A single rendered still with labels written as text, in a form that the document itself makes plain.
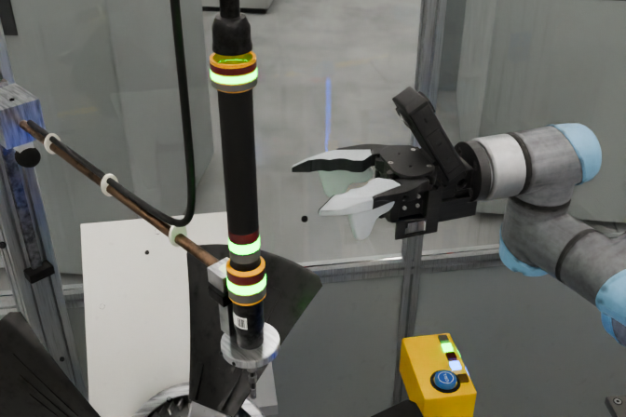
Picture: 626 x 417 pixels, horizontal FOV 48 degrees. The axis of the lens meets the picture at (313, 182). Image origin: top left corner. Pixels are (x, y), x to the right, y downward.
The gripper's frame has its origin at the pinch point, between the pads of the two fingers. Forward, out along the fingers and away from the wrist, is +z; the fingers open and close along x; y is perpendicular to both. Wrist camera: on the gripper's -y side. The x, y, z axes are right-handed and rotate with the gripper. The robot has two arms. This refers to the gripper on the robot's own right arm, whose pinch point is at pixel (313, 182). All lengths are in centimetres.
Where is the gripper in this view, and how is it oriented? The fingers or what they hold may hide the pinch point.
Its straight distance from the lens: 75.7
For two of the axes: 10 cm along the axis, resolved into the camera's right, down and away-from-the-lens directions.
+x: -3.2, -4.9, 8.1
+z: -9.5, 1.6, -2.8
